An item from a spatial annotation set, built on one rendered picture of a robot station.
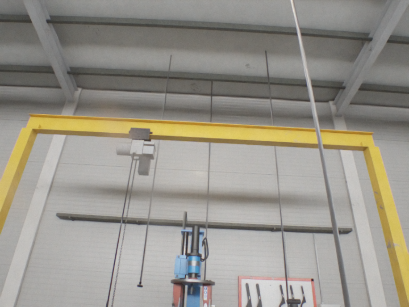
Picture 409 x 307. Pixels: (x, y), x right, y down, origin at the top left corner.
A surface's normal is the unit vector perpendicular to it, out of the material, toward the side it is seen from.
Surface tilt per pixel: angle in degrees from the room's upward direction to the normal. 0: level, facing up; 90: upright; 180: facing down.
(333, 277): 90
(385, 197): 90
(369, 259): 90
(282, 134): 90
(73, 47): 173
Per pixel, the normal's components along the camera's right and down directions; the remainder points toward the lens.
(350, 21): -0.04, 0.81
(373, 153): 0.03, -0.49
